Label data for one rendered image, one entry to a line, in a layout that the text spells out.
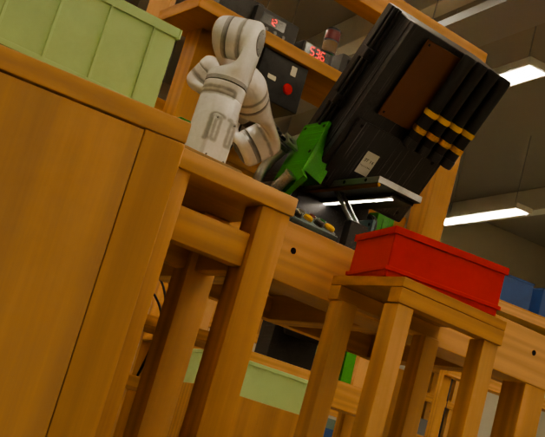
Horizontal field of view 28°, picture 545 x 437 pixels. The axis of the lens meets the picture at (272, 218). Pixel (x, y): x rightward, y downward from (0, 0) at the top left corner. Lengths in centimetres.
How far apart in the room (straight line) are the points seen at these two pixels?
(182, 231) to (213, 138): 25
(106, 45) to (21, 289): 43
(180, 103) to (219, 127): 95
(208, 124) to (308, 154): 76
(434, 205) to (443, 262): 123
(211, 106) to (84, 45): 57
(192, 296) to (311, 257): 43
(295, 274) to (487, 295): 46
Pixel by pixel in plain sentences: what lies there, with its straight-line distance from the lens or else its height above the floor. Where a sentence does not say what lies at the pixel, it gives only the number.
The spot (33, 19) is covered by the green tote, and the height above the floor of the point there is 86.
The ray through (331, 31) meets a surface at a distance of 360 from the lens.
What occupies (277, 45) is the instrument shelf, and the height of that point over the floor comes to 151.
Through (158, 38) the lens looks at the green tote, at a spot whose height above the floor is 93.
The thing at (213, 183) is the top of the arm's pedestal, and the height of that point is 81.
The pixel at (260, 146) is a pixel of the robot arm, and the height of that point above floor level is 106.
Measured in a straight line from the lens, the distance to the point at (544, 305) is 860.
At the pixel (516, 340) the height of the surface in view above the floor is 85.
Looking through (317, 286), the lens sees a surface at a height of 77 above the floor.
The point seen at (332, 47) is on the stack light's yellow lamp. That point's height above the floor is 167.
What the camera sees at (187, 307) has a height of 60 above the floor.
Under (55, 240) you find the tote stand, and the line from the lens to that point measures 163.
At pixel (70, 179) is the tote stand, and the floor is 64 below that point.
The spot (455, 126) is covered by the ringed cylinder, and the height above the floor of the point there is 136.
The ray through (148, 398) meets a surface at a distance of 233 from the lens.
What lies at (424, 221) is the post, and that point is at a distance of 374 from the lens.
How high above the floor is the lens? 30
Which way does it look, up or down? 13 degrees up
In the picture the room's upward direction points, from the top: 16 degrees clockwise
